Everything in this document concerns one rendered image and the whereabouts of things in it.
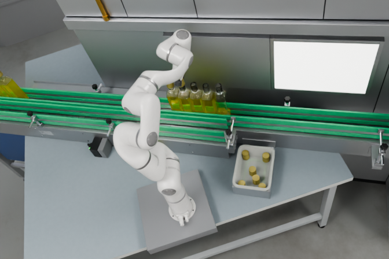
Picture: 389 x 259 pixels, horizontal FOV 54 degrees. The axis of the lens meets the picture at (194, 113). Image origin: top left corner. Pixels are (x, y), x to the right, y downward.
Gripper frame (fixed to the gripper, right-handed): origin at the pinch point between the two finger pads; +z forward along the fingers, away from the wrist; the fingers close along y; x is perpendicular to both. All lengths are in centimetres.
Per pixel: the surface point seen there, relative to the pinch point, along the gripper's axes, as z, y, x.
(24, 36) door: 167, -137, -193
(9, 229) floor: 150, 52, -107
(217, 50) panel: -11.1, -12.2, 14.1
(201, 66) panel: 2.2, -12.2, 7.9
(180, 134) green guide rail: 26.0, 13.3, 4.7
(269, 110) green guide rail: 12.6, -3.3, 43.9
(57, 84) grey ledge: 50, -15, -76
